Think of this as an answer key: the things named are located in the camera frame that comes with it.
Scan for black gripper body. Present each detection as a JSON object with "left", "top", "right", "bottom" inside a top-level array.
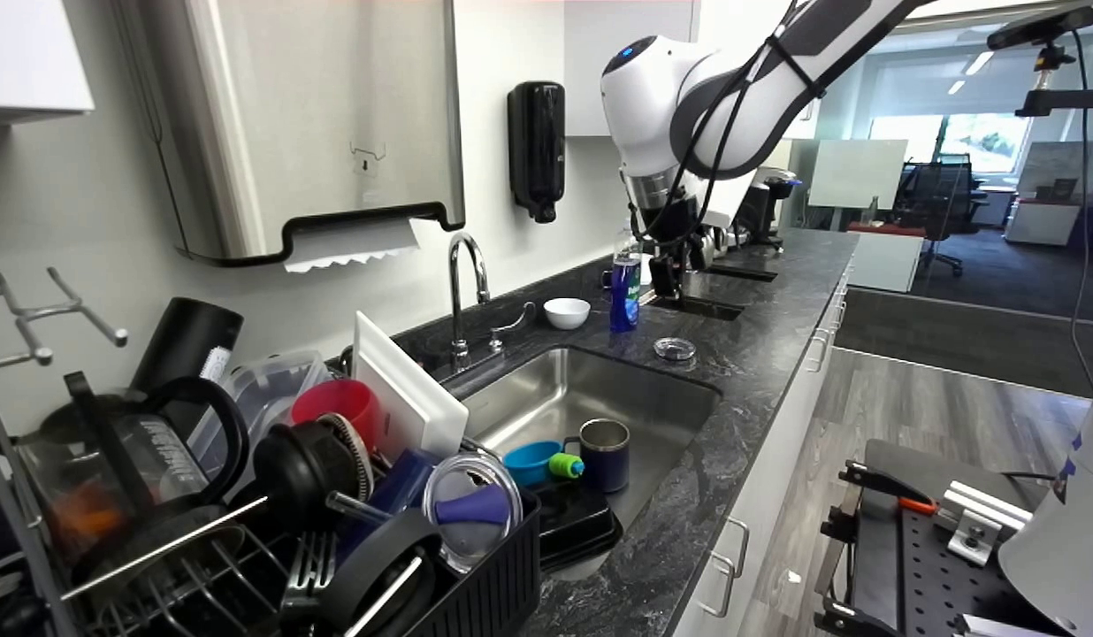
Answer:
[{"left": 644, "top": 190, "right": 714, "bottom": 273}]

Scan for stainless steel sink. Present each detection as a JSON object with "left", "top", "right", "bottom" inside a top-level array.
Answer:
[{"left": 442, "top": 345, "right": 725, "bottom": 535}]

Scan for dark blue thermos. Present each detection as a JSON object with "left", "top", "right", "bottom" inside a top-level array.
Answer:
[{"left": 575, "top": 413, "right": 634, "bottom": 498}]

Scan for black counter mat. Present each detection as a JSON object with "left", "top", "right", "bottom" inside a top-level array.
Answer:
[{"left": 662, "top": 291, "right": 751, "bottom": 324}]

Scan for blue dish soap bottle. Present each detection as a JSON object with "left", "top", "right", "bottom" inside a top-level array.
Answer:
[{"left": 606, "top": 251, "right": 644, "bottom": 340}]

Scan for black coffee machine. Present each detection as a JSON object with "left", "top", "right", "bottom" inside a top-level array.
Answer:
[{"left": 732, "top": 164, "right": 799, "bottom": 254}]

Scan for small white bowl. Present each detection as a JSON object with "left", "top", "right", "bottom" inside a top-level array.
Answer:
[{"left": 542, "top": 293, "right": 593, "bottom": 333}]

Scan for white whiteboard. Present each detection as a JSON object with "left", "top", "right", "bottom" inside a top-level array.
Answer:
[{"left": 806, "top": 140, "right": 911, "bottom": 215}]

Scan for white upper cabinet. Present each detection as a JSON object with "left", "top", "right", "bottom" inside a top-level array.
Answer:
[
  {"left": 561, "top": 0, "right": 820, "bottom": 141},
  {"left": 0, "top": 0, "right": 98, "bottom": 121}
]

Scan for white low cabinet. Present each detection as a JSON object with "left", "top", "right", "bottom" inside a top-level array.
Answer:
[{"left": 844, "top": 223, "right": 928, "bottom": 293}]

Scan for chrome gooseneck faucet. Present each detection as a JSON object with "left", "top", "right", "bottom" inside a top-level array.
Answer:
[{"left": 447, "top": 230, "right": 490, "bottom": 364}]

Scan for white lower cabinets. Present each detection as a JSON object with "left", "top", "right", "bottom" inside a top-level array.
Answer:
[{"left": 665, "top": 275, "right": 857, "bottom": 637}]

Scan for black plastic food container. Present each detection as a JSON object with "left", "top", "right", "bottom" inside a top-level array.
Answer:
[{"left": 531, "top": 476, "right": 625, "bottom": 562}]

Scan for dark office chair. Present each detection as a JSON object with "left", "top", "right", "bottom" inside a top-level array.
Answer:
[{"left": 895, "top": 156, "right": 982, "bottom": 287}]

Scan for white rectangular plastic board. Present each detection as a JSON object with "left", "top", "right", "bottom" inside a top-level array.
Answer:
[{"left": 350, "top": 307, "right": 470, "bottom": 460}]

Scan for blue cup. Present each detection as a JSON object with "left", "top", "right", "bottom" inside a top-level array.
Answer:
[{"left": 364, "top": 449, "right": 438, "bottom": 525}]

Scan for red bowl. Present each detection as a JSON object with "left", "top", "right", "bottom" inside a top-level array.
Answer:
[{"left": 287, "top": 376, "right": 390, "bottom": 457}]

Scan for black dish rack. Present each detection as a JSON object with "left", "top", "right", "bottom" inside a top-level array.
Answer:
[{"left": 0, "top": 498, "right": 549, "bottom": 637}]

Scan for black breadboard table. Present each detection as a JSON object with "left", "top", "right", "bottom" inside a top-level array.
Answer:
[{"left": 811, "top": 438, "right": 1073, "bottom": 637}]

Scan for steel paper towel dispenser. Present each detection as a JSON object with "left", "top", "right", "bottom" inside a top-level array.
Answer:
[{"left": 134, "top": 0, "right": 470, "bottom": 275}]

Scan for black round utensil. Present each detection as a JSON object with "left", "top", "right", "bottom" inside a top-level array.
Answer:
[{"left": 252, "top": 417, "right": 379, "bottom": 527}]

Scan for clear plastic container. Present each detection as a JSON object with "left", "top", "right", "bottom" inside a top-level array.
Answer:
[{"left": 194, "top": 346, "right": 337, "bottom": 476}]

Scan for black fork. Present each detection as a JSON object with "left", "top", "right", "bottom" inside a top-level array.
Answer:
[{"left": 280, "top": 527, "right": 343, "bottom": 630}]

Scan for black tumbler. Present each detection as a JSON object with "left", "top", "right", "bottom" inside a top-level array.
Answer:
[{"left": 129, "top": 293, "right": 247, "bottom": 402}]

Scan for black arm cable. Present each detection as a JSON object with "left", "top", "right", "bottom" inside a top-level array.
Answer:
[{"left": 654, "top": 0, "right": 830, "bottom": 242}]

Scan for chrome faucet handle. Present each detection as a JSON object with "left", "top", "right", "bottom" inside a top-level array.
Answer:
[{"left": 486, "top": 301, "right": 539, "bottom": 358}]

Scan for black wall soap dispenser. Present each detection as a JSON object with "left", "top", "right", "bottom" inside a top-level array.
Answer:
[{"left": 507, "top": 79, "right": 569, "bottom": 226}]

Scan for red handled tool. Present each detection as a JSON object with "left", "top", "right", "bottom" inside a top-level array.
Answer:
[{"left": 835, "top": 460, "right": 945, "bottom": 521}]

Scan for aluminium bracket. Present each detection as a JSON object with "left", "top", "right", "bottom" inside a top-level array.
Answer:
[{"left": 937, "top": 479, "right": 1035, "bottom": 565}]

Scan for black ring lid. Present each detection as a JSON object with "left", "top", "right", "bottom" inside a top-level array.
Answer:
[{"left": 319, "top": 508, "right": 448, "bottom": 637}]

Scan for camera on black stand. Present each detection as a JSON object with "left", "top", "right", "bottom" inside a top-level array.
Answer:
[{"left": 982, "top": 0, "right": 1093, "bottom": 121}]

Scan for silver utensil handle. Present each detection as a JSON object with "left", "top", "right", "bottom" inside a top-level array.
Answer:
[{"left": 56, "top": 491, "right": 276, "bottom": 607}]

